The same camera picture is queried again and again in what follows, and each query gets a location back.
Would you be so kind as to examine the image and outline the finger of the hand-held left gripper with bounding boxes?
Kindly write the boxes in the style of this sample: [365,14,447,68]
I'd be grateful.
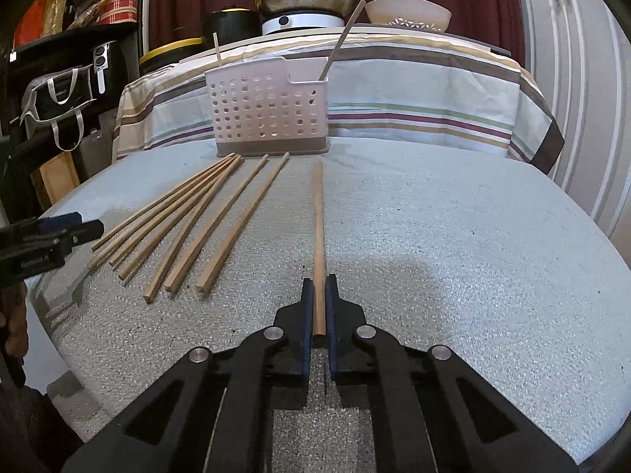
[0,213,84,244]
[30,222,105,257]

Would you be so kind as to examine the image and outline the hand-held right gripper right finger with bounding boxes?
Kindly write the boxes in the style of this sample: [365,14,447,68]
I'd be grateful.
[325,274,580,473]

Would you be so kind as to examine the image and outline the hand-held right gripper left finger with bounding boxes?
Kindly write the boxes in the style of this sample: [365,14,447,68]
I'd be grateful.
[62,278,315,473]

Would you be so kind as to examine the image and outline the tan wooden chopstick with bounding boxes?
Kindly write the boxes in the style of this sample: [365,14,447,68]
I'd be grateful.
[312,158,327,346]

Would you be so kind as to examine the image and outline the bunch of wooden chopsticks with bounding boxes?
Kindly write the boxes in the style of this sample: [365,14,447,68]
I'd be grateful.
[90,153,291,304]

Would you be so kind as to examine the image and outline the white perforated plastic utensil holder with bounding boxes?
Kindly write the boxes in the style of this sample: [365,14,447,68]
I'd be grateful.
[204,56,330,157]

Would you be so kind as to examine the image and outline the person's left hand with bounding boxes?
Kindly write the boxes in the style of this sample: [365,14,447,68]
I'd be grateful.
[0,281,29,387]

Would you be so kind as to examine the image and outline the grey bin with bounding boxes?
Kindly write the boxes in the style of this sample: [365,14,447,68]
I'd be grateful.
[74,128,119,178]

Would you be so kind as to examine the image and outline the black air fryer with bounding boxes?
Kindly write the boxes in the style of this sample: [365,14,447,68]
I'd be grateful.
[89,42,124,94]

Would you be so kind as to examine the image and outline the black shelf rack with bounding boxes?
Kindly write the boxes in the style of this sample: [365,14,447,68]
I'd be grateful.
[0,0,146,208]

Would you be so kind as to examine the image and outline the yellow-rimmed black container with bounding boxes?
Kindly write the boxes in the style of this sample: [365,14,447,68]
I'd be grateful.
[139,37,208,77]

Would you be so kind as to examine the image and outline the orange packet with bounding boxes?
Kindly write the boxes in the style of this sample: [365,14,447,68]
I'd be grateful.
[14,0,47,47]

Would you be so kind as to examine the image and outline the tan packet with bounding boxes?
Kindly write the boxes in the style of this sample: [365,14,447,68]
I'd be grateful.
[42,0,70,35]

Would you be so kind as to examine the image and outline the red striped round tin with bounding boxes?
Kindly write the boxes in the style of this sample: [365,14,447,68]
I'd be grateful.
[97,0,139,25]

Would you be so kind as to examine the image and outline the dark plastic packets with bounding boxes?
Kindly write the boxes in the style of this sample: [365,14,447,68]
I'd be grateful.
[69,0,116,28]

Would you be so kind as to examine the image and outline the black pot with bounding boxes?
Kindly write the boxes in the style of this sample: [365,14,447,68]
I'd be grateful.
[203,5,262,45]

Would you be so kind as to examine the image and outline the striped cloth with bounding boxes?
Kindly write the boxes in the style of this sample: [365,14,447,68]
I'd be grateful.
[112,24,565,175]

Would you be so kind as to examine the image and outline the greyish chopstick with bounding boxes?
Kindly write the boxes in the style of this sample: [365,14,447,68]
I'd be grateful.
[318,0,366,82]

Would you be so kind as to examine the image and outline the white induction cooker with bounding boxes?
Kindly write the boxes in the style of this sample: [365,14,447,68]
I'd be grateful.
[261,10,346,35]

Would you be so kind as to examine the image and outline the white bowl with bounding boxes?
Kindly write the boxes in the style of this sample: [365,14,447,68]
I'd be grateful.
[365,0,453,33]

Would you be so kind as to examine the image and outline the white cabinet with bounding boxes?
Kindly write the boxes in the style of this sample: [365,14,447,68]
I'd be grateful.
[513,0,631,237]

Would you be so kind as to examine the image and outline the black bag with white straps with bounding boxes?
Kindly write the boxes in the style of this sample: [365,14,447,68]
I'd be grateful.
[20,66,99,151]

